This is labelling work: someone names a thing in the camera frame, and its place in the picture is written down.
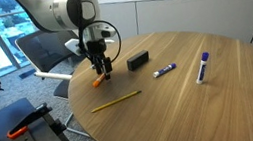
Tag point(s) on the black mesh office chair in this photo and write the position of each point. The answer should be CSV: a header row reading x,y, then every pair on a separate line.
x,y
43,52

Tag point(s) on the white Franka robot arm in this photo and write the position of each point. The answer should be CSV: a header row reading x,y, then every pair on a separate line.
x,y
56,8

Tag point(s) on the black clamp with orange tip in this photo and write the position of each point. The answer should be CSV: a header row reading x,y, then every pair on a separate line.
x,y
27,120

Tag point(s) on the black rectangular eraser block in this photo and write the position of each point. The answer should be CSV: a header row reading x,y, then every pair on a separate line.
x,y
137,60

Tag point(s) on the blue marker lying flat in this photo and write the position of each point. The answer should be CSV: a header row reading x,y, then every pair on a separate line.
x,y
164,70

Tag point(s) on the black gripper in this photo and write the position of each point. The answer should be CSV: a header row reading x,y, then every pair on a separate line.
x,y
97,49

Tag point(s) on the orange marker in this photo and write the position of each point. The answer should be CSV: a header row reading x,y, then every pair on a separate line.
x,y
98,80

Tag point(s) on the yellow pencil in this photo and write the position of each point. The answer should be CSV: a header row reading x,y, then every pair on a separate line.
x,y
116,101

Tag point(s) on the blue marker standing upright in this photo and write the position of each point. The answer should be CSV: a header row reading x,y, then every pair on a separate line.
x,y
202,68

